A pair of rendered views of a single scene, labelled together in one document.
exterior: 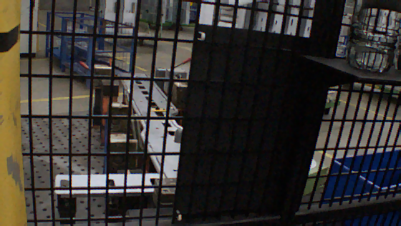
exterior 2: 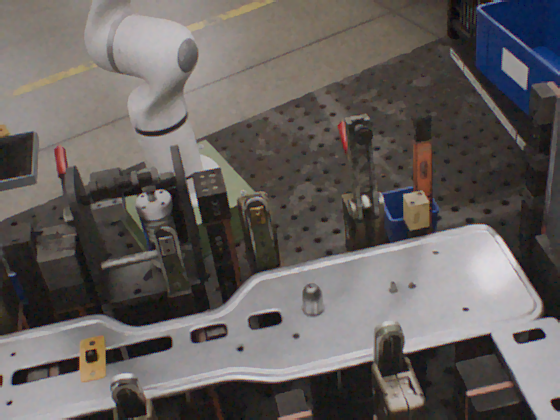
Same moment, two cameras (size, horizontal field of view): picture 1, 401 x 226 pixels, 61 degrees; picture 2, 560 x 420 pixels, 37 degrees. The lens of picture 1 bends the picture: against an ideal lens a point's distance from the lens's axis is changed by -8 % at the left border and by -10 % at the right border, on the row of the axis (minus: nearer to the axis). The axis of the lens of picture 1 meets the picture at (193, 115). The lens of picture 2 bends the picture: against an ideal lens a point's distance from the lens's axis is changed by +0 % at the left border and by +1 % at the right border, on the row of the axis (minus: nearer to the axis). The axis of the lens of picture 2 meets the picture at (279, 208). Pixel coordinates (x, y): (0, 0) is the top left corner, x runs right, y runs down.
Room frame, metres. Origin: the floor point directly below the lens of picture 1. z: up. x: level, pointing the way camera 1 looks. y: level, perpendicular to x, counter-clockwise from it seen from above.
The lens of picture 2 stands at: (1.01, 0.92, 1.93)
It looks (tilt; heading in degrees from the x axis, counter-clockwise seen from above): 39 degrees down; 284
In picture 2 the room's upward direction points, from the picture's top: 9 degrees counter-clockwise
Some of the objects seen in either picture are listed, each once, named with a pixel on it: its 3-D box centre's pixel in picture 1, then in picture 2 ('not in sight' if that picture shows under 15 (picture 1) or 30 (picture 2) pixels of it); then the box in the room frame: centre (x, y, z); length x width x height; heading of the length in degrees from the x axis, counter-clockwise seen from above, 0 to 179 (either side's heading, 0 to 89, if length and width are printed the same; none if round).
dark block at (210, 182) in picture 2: not in sight; (228, 273); (1.38, -0.12, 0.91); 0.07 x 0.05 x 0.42; 110
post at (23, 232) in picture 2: not in sight; (50, 317); (1.68, -0.01, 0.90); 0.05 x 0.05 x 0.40; 20
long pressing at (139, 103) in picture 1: (154, 109); (80, 367); (1.53, 0.17, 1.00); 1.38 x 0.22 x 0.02; 20
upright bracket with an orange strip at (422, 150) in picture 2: not in sight; (423, 237); (1.04, -0.18, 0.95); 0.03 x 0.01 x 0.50; 20
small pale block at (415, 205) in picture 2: not in sight; (417, 278); (1.05, -0.15, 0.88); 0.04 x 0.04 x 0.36; 20
